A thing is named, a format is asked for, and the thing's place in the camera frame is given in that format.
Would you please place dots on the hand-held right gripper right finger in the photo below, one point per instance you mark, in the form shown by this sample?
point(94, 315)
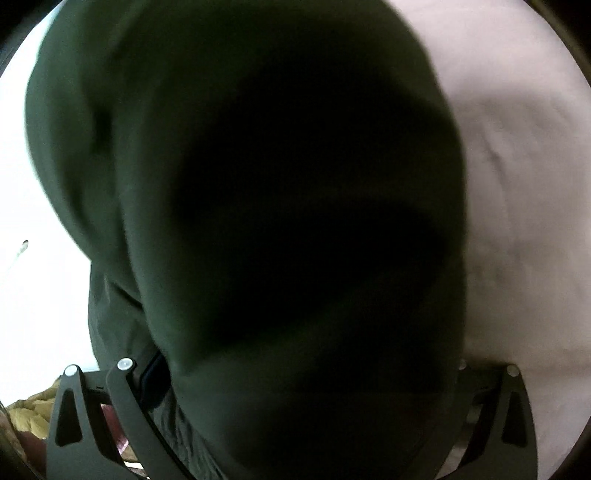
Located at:
point(510, 385)

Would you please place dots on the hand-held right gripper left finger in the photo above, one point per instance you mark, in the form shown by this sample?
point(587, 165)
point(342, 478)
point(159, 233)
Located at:
point(147, 381)

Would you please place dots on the black hooded puffer jacket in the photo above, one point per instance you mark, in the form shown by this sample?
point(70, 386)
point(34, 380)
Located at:
point(277, 230)

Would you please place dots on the dark red cloth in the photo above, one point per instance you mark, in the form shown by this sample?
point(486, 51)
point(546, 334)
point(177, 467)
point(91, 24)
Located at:
point(113, 424)

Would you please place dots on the yellow quilted cloth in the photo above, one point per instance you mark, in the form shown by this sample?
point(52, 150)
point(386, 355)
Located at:
point(31, 411)

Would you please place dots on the pink bed sheet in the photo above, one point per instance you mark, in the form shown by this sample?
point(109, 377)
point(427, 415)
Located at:
point(512, 184)

